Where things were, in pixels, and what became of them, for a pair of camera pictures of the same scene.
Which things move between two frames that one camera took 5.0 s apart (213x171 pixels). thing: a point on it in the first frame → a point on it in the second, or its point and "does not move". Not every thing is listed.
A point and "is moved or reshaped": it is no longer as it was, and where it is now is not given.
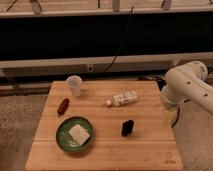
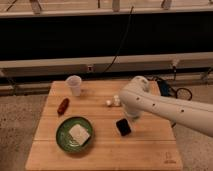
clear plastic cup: x=74 y=81 does not move
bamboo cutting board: x=109 y=126 does not move
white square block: x=79 y=133 does not move
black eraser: x=127 y=128 is moved or reshaped
